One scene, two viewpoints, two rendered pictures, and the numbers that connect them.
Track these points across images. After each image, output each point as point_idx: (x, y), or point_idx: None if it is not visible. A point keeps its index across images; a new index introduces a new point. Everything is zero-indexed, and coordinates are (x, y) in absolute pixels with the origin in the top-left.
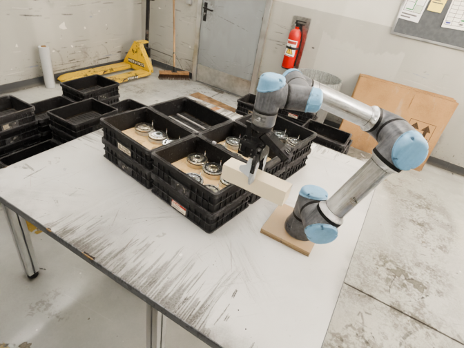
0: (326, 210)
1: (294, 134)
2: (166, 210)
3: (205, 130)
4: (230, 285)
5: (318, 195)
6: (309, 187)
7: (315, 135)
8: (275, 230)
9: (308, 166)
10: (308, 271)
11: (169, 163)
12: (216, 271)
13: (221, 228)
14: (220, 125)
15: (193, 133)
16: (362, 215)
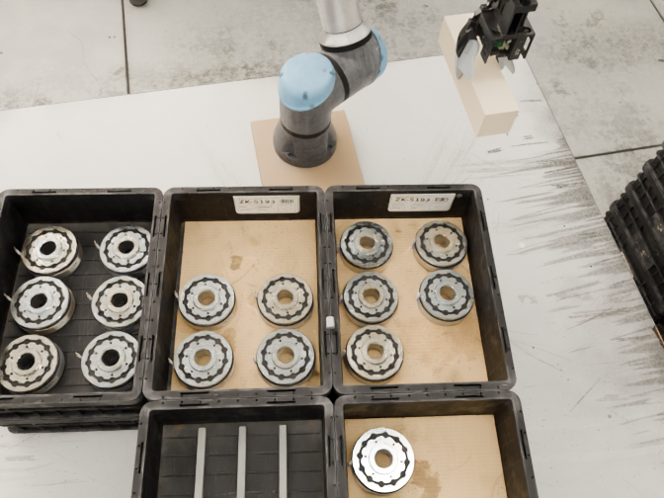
0: (365, 26)
1: (7, 269)
2: None
3: (292, 395)
4: (489, 161)
5: (318, 60)
6: (306, 82)
7: (20, 190)
8: (349, 167)
9: None
10: (368, 104)
11: (501, 317)
12: (491, 189)
13: None
14: (217, 395)
15: (340, 402)
16: (155, 96)
